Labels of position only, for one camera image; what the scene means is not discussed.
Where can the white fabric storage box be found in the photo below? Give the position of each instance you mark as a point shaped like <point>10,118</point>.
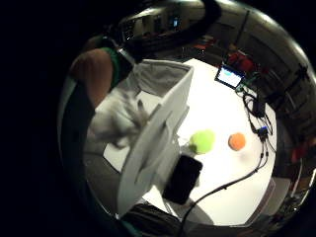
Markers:
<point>148,154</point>

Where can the background monitor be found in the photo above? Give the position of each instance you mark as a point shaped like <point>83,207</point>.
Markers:
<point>175,22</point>

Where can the red chair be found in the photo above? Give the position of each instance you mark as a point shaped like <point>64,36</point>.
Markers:
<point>242,62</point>

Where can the tablet with lit screen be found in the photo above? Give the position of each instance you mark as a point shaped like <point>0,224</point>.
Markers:
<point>229,76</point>

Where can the black power adapter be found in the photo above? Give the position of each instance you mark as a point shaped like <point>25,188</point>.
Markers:
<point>259,107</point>

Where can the green ball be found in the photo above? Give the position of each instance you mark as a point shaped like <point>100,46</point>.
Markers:
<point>202,141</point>

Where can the the person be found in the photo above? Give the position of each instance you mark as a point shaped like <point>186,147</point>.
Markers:
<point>94,75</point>

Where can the orange ball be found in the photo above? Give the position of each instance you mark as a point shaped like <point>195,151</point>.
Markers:
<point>237,141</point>

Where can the white fluffy soft toy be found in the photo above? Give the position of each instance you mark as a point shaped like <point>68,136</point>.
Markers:
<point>115,120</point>

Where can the black smartphone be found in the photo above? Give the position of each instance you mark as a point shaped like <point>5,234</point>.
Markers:
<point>182,179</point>

